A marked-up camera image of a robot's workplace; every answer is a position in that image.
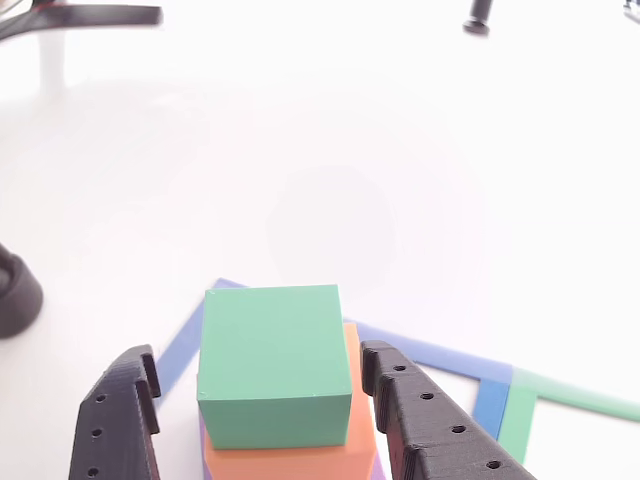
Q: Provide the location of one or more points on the large purple cube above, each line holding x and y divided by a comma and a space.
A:
202, 440

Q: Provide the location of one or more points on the orange cube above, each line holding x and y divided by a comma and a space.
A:
300, 462

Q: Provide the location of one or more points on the green cube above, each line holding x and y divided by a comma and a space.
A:
272, 350

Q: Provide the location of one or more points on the blue tape square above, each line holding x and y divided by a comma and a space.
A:
450, 357

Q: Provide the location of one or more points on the green tape square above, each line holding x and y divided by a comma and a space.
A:
520, 415

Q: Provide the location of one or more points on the black tripod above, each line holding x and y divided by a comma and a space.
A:
15, 295

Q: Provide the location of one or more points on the dark grey curved bar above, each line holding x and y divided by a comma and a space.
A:
90, 15

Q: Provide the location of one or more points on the white post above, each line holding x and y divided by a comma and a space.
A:
52, 60

